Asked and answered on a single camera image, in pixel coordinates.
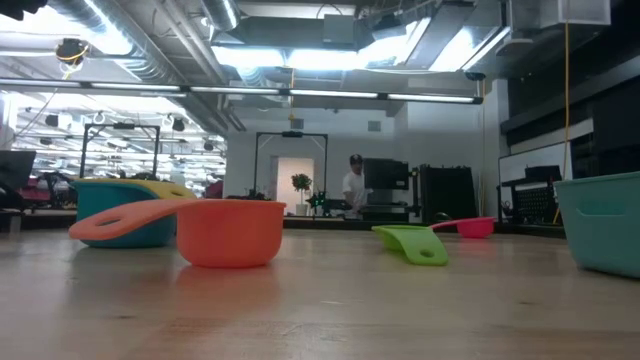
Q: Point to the orange measuring cup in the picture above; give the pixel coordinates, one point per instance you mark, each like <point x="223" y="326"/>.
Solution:
<point x="230" y="235"/>

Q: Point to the green measuring cup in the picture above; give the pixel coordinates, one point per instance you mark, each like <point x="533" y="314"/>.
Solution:
<point x="420" y="245"/>

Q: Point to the yellow measuring cup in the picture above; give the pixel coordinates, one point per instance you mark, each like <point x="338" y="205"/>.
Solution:
<point x="170" y="190"/>

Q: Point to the red measuring cup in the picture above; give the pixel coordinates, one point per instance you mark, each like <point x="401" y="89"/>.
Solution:
<point x="475" y="228"/>

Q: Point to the large teal measuring cup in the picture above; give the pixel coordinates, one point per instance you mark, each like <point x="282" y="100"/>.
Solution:
<point x="100" y="220"/>

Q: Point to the teal plastic basket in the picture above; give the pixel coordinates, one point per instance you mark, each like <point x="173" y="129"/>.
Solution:
<point x="605" y="235"/>

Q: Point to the background black robot arm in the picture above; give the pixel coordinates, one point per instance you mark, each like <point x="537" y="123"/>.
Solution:
<point x="250" y="196"/>
<point x="330" y="204"/>

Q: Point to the potted green plant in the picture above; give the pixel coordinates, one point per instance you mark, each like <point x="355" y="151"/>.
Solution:
<point x="301" y="182"/>

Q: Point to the person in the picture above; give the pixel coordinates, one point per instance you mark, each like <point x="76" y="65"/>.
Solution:
<point x="355" y="187"/>

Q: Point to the black monitor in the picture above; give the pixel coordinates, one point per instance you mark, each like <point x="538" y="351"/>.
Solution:
<point x="387" y="174"/>

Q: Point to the long ceiling light bar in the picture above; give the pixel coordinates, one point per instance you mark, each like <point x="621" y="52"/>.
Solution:
<point x="330" y="93"/>

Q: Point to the red chair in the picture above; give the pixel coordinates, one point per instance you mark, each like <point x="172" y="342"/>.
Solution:
<point x="215" y="190"/>

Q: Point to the black tall cabinet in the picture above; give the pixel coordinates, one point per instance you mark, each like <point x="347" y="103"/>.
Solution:
<point x="447" y="192"/>

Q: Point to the black perforated rack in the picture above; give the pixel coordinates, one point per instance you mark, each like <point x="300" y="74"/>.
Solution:
<point x="537" y="205"/>

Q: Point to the dark angled monitor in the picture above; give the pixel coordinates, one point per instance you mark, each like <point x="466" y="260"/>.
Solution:
<point x="15" y="170"/>

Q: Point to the black aluminium table frame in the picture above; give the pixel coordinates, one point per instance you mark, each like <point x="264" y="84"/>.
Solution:
<point x="330" y="224"/>

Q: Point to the black gantry frame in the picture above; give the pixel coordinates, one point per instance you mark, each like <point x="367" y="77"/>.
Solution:
<point x="291" y="134"/>
<point x="122" y="126"/>

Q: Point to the silver ventilation duct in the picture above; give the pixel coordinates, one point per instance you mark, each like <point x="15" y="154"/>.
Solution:
<point x="220" y="15"/>

